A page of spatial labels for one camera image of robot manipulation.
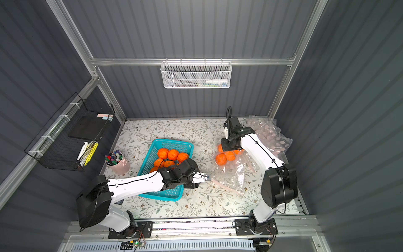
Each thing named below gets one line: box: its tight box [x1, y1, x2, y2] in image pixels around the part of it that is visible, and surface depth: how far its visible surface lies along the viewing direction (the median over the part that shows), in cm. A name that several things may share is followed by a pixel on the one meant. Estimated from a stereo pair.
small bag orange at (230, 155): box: [225, 150, 236, 162], surface depth 88 cm
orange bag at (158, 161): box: [154, 158, 164, 168], surface depth 93 cm
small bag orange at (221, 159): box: [215, 152, 228, 166], surface depth 93 cm
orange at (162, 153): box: [157, 148, 169, 160], surface depth 96 cm
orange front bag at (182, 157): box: [176, 152, 189, 163], surface depth 95 cm
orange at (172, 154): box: [167, 149, 179, 162], surface depth 96 cm
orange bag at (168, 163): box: [163, 160, 176, 168], surface depth 95 cm
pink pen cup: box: [104, 150, 131, 175], surface depth 88 cm
